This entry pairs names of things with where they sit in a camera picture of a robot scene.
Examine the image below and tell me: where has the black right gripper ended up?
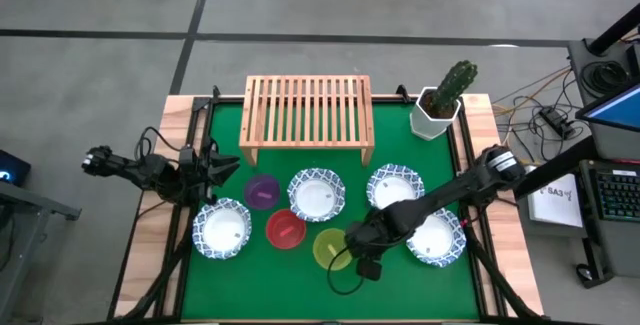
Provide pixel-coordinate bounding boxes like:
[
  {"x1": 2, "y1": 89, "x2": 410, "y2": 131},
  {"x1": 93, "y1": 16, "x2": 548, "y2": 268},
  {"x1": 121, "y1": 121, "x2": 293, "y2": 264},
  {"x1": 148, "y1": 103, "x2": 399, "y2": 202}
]
[{"x1": 344, "y1": 209, "x2": 402, "y2": 262}]

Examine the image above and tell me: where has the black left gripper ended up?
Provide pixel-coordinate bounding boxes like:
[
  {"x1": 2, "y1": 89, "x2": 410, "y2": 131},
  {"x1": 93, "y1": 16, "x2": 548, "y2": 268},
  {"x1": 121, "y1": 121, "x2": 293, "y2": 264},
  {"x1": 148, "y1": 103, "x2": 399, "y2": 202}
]
[{"x1": 177, "y1": 136, "x2": 242, "y2": 206}]

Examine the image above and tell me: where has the blue patterned paper bowl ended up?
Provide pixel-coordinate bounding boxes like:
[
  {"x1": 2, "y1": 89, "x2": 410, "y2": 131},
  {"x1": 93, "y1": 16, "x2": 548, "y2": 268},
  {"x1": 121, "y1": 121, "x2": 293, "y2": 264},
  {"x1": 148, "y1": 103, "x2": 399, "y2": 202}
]
[
  {"x1": 191, "y1": 197, "x2": 253, "y2": 261},
  {"x1": 286, "y1": 167, "x2": 347, "y2": 224},
  {"x1": 405, "y1": 207, "x2": 468, "y2": 269},
  {"x1": 366, "y1": 163, "x2": 426, "y2": 211}
]

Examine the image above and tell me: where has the red plastic bowl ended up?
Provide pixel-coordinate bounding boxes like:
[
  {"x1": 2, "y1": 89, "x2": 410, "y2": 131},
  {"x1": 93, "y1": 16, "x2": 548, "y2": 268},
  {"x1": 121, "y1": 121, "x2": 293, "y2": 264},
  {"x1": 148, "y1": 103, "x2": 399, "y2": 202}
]
[{"x1": 265, "y1": 208, "x2": 308, "y2": 251}]

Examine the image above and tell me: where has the wooden slatted shelf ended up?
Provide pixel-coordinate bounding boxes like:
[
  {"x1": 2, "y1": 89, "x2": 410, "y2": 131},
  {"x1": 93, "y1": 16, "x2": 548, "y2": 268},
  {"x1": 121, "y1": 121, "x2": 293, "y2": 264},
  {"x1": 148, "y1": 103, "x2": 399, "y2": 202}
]
[{"x1": 238, "y1": 74, "x2": 376, "y2": 168}]

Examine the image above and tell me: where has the green table mat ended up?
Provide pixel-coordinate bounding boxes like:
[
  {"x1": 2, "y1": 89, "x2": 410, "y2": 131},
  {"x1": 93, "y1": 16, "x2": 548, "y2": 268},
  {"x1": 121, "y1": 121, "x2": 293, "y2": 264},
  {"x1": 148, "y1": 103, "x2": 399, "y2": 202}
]
[{"x1": 180, "y1": 102, "x2": 481, "y2": 322}]

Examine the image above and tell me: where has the white hexagonal plant pot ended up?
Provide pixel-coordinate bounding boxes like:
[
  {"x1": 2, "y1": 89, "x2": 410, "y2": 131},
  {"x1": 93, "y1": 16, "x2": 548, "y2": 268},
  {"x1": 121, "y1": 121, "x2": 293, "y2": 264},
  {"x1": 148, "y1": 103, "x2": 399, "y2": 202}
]
[{"x1": 409, "y1": 86, "x2": 462, "y2": 142}]

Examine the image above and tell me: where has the green cactus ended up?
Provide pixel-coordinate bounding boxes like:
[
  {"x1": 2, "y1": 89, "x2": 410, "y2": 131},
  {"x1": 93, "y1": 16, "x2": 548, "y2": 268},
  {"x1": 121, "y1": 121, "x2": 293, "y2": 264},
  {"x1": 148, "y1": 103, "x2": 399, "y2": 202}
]
[{"x1": 430, "y1": 59, "x2": 479, "y2": 116}]

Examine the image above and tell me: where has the white paper sheet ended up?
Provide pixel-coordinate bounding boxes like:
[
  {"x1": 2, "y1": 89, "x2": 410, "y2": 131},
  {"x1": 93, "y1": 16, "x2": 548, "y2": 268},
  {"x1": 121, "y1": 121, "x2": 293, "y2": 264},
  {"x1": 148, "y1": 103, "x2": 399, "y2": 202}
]
[{"x1": 526, "y1": 171, "x2": 585, "y2": 229}]

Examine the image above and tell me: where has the grey side table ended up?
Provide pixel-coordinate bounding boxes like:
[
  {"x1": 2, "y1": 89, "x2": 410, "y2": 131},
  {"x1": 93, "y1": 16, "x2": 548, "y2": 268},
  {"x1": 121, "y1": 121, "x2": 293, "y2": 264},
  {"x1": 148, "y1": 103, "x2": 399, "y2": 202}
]
[{"x1": 0, "y1": 179, "x2": 83, "y2": 325}]

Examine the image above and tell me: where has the black device with blue light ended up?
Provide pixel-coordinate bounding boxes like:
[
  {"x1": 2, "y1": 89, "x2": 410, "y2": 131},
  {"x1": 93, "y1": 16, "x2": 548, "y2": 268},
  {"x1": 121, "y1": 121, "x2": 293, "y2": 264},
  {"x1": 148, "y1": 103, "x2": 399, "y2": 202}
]
[{"x1": 0, "y1": 149, "x2": 32, "y2": 187}]

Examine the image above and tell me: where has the black keyboard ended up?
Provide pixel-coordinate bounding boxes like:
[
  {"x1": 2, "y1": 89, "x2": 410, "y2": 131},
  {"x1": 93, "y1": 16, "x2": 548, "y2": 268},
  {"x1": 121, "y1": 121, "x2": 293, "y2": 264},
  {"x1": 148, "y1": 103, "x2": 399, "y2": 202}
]
[{"x1": 593, "y1": 166, "x2": 640, "y2": 224}]

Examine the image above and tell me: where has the computer monitor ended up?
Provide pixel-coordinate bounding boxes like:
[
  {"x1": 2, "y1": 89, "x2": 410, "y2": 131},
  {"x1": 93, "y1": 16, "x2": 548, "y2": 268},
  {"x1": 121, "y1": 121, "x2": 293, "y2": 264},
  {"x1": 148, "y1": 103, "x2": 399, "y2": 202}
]
[{"x1": 574, "y1": 81, "x2": 640, "y2": 134}]

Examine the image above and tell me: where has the black pole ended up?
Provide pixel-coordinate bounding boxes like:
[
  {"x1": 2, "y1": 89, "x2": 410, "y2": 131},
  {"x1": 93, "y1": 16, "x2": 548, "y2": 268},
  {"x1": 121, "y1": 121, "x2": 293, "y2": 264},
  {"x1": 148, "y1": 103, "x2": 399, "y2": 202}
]
[{"x1": 587, "y1": 1, "x2": 640, "y2": 57}]

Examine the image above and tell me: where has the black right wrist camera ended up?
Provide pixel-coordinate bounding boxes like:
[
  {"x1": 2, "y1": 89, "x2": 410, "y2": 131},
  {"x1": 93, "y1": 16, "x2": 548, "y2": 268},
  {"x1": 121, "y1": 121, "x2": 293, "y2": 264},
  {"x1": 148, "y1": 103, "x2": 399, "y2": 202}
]
[{"x1": 355, "y1": 258, "x2": 384, "y2": 283}]

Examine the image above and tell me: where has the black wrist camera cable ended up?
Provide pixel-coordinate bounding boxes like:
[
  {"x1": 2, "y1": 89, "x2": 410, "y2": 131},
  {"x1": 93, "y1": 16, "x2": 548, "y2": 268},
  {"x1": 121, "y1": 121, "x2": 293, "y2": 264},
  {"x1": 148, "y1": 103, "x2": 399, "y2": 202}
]
[{"x1": 326, "y1": 246, "x2": 369, "y2": 297}]

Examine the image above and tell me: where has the black aluminium frame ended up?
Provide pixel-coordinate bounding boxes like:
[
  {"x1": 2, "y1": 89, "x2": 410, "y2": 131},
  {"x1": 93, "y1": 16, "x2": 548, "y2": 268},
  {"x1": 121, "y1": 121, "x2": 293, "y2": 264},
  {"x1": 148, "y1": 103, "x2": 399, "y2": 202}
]
[{"x1": 107, "y1": 84, "x2": 547, "y2": 325}]

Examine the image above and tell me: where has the orange floor cable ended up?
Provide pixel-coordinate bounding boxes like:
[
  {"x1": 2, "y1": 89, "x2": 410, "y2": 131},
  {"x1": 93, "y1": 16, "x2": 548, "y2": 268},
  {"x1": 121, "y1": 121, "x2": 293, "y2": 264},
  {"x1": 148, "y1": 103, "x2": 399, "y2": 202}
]
[{"x1": 491, "y1": 66, "x2": 572, "y2": 117}]

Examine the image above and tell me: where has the coiled black cable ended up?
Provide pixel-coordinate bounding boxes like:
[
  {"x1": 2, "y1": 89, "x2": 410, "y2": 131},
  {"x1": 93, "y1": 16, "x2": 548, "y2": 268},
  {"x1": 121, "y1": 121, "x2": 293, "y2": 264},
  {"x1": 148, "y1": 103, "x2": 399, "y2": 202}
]
[{"x1": 581, "y1": 59, "x2": 632, "y2": 97}]

